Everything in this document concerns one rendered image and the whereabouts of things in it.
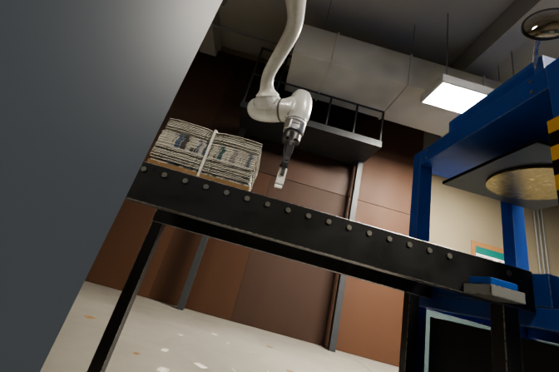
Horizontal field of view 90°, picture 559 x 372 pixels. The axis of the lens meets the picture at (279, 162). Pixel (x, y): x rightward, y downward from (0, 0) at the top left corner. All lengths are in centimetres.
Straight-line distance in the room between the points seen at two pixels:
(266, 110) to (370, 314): 358
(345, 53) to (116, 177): 366
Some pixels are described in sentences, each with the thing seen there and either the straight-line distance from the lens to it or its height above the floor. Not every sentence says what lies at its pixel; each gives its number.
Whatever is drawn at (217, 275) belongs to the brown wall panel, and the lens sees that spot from 400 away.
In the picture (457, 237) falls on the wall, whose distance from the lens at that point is 529.
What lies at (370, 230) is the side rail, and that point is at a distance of 93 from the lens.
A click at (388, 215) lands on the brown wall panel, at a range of 461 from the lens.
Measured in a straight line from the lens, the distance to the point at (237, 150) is 107.
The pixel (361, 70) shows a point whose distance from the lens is 377.
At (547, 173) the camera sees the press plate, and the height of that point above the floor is 129.
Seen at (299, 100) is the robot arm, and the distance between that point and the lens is 119.
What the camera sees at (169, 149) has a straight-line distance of 109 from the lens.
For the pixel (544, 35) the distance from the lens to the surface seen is 157.
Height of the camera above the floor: 57
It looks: 23 degrees up
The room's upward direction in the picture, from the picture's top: 16 degrees clockwise
